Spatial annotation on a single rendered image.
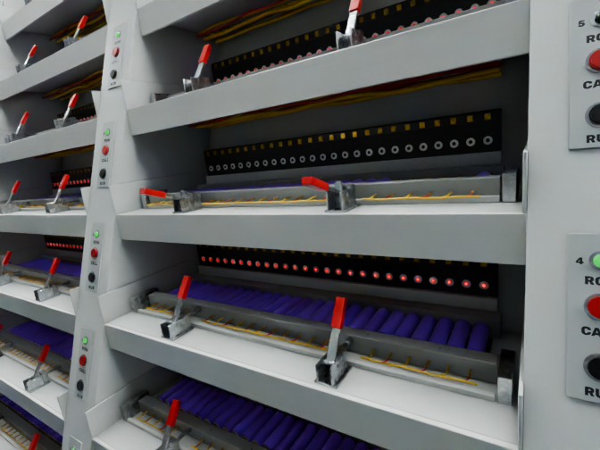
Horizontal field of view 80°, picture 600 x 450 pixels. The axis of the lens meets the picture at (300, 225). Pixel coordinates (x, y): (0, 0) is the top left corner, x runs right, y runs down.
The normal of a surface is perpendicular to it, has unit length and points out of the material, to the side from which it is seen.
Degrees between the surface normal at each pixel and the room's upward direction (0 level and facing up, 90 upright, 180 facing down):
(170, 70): 90
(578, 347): 90
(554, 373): 90
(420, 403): 20
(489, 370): 109
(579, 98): 90
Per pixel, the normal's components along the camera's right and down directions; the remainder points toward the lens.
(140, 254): 0.84, 0.01
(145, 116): -0.53, 0.24
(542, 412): -0.54, -0.10
